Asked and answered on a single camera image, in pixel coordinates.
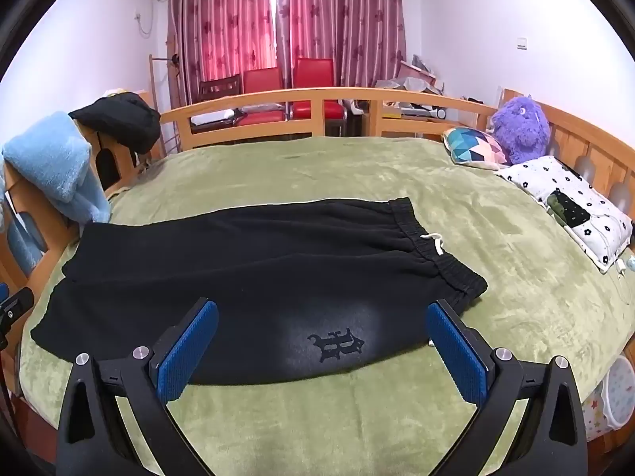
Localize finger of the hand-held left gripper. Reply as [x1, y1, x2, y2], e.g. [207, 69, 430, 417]
[0, 282, 35, 358]

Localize light blue fleece towel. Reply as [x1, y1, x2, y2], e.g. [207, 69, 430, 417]
[2, 111, 112, 224]

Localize dark wooden chair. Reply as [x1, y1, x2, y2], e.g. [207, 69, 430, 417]
[198, 74, 244, 106]

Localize wooden coat rack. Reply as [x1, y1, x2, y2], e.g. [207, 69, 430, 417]
[148, 53, 182, 112]

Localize colourful geometric pillow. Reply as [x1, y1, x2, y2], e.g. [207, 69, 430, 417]
[443, 126, 512, 169]

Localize dark green pouch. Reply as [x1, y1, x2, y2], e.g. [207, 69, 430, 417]
[546, 188, 591, 229]

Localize pile of desk clutter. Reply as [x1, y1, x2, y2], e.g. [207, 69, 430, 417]
[374, 57, 492, 121]

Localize wooden bed frame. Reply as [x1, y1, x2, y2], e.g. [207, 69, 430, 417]
[0, 86, 635, 407]

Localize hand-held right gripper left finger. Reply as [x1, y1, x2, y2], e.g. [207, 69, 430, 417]
[56, 297, 221, 476]

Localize purple plush toy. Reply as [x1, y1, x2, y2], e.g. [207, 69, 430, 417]
[491, 94, 551, 165]

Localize red chair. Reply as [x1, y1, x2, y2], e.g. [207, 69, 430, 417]
[290, 57, 348, 122]
[242, 67, 289, 125]

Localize star patterned bin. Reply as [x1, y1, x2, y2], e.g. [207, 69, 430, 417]
[585, 352, 635, 442]

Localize white charger cable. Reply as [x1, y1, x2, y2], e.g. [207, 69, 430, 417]
[590, 213, 635, 281]

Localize black pants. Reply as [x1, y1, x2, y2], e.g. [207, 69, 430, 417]
[30, 197, 489, 388]

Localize red flowered curtain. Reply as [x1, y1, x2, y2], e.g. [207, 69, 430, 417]
[276, 0, 408, 91]
[166, 0, 279, 105]

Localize green plush blanket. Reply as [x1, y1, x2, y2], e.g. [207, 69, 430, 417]
[12, 136, 635, 476]

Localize black jacket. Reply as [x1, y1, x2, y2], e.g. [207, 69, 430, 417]
[69, 92, 162, 154]

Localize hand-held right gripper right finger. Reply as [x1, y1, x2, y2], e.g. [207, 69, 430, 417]
[427, 300, 591, 476]

